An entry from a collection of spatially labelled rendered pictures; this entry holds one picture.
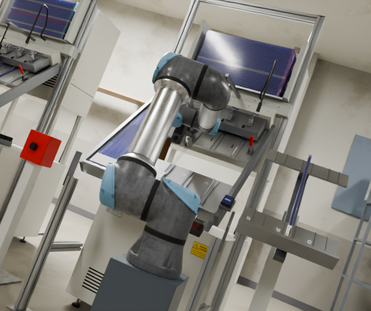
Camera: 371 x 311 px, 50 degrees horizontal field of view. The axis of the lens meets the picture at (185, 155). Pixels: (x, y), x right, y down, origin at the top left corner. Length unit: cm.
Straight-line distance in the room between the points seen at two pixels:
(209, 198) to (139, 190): 70
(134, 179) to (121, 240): 108
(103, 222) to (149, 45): 365
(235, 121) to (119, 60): 366
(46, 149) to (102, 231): 51
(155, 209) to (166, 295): 21
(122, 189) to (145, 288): 25
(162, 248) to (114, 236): 110
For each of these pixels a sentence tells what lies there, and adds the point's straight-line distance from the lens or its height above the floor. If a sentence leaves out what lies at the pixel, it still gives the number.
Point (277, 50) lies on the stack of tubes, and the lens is 225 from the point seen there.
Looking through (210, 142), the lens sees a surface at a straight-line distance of 197.
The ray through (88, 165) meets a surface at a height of 72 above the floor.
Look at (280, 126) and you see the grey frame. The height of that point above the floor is 126.
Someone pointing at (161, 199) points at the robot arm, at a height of 73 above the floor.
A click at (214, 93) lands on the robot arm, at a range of 125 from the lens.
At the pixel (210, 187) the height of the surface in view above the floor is 82.
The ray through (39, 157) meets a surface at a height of 66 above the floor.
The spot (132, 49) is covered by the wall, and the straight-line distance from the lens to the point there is 553.
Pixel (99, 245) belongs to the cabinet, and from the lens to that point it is 216.
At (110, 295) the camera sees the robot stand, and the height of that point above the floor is 47.
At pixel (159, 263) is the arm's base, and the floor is 58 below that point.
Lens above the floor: 77
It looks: 5 degrees up
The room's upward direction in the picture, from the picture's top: 21 degrees clockwise
